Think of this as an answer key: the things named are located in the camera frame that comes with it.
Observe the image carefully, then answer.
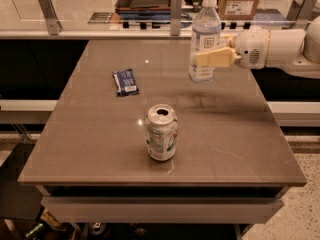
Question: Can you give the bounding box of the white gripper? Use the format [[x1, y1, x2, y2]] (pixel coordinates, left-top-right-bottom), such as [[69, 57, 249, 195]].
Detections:
[[195, 29, 269, 69]]

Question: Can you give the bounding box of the middle metal glass bracket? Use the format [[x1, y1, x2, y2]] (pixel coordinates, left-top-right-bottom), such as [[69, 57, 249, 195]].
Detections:
[[170, 0, 182, 36]]

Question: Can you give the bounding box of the left metal glass bracket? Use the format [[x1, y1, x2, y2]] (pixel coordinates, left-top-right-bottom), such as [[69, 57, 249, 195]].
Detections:
[[38, 0, 63, 35]]

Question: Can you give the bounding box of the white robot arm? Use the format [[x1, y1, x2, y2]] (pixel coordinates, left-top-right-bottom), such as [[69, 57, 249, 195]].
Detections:
[[190, 18, 320, 79]]

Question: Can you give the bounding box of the metal glass bracket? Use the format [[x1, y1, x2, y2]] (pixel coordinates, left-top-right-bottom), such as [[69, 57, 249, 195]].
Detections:
[[38, 0, 63, 35], [170, 0, 182, 36], [286, 0, 318, 29]]

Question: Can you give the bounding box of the right metal glass bracket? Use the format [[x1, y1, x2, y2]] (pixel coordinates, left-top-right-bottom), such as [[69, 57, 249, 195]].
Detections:
[[286, 0, 318, 29]]

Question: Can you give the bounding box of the cardboard box with label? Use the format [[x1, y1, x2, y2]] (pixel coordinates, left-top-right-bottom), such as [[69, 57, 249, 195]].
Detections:
[[218, 0, 259, 20]]

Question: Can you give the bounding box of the white table drawer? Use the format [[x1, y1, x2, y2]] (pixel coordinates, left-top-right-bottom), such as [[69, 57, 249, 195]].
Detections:
[[42, 197, 283, 224]]

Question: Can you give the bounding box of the white green 7up can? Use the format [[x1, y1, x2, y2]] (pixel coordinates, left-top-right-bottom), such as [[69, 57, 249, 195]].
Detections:
[[145, 104, 178, 161]]

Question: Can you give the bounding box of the blue snack packet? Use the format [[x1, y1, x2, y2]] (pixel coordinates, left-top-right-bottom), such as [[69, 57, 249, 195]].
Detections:
[[112, 69, 139, 97]]

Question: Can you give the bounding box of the blue plastic water bottle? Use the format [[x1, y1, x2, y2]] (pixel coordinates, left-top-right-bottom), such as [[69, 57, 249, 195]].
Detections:
[[189, 0, 221, 83]]

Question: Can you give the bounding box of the green bottle under table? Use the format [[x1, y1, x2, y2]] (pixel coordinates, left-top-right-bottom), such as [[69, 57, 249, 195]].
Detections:
[[24, 222, 47, 240]]

